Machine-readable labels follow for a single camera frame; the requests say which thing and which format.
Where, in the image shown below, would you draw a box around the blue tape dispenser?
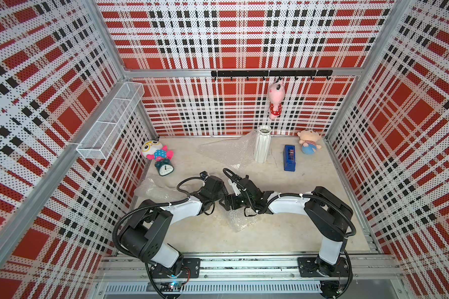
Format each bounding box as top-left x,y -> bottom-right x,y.
283,145 -> 296,172

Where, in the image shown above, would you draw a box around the bubble wrap pile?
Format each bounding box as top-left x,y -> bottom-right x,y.
198,132 -> 257,170

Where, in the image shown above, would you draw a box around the pink hanging plush toy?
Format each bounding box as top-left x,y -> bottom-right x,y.
268,79 -> 286,120

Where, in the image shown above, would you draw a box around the teal alarm clock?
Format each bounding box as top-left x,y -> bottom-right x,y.
155,158 -> 174,176

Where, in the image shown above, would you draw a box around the white pink owl plush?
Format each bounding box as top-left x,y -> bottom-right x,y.
141,140 -> 173,161

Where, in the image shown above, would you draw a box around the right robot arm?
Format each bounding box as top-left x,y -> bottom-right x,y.
220,168 -> 356,277

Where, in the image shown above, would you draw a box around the plush doll blue pants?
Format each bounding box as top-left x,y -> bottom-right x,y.
298,130 -> 322,155

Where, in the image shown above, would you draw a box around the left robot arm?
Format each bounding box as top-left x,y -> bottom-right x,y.
112,171 -> 228,270

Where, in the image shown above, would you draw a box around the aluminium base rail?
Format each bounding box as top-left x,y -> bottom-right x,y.
93,252 -> 403,296

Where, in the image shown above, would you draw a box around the black hook rail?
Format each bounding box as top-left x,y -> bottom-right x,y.
210,70 -> 333,78

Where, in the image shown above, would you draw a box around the tall white ribbed vase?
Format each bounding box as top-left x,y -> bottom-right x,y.
254,125 -> 271,163

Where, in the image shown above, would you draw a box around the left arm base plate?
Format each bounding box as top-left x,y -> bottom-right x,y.
150,258 -> 202,279

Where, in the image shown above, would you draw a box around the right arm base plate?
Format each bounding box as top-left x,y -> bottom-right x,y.
298,257 -> 352,278

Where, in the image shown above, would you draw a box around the white wire mesh shelf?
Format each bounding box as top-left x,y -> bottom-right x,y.
77,82 -> 144,159

